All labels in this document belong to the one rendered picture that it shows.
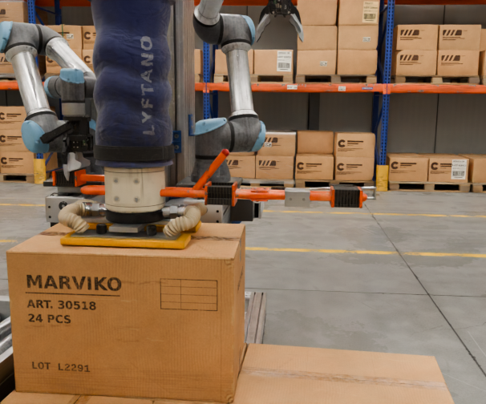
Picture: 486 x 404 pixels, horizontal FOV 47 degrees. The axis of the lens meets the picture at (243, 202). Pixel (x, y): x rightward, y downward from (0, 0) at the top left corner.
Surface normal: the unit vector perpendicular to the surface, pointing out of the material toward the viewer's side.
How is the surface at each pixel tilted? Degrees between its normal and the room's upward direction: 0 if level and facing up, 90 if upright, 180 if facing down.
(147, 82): 69
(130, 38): 76
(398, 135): 90
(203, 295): 90
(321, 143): 90
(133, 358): 90
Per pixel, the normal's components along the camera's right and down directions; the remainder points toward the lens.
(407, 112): -0.09, 0.18
